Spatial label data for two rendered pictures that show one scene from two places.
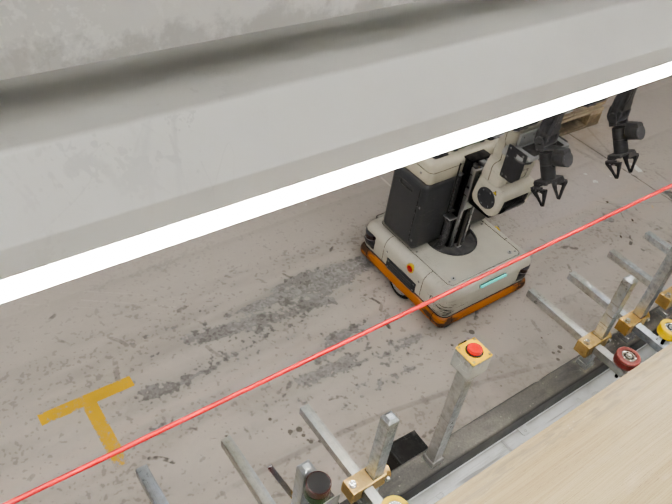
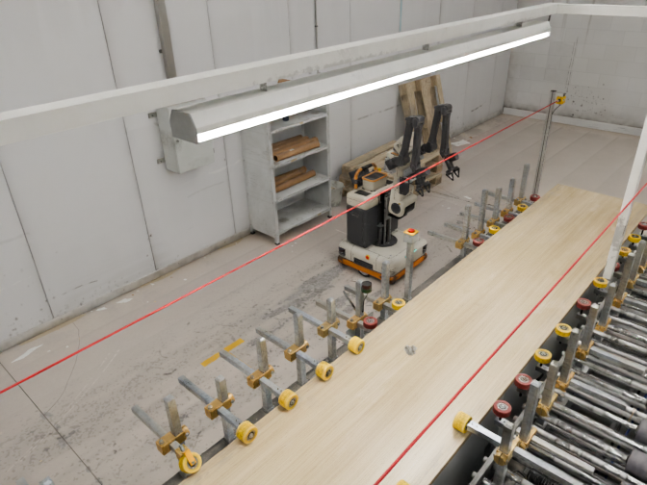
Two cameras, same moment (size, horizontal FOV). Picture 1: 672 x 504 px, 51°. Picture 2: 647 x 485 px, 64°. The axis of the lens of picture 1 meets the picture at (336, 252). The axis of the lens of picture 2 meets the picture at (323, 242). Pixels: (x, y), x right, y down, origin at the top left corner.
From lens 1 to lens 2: 1.63 m
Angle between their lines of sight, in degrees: 14
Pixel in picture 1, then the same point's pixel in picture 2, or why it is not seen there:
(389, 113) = (386, 71)
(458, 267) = (391, 250)
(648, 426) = (493, 259)
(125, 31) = (356, 57)
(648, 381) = (489, 246)
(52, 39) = (350, 58)
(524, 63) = (404, 64)
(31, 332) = (180, 332)
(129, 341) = (233, 324)
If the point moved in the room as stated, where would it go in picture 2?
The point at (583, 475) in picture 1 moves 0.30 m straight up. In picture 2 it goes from (471, 278) to (477, 237)
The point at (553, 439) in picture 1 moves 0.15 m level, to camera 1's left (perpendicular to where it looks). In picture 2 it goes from (455, 270) to (432, 272)
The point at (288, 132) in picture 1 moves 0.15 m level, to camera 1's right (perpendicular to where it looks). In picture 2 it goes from (374, 73) to (415, 71)
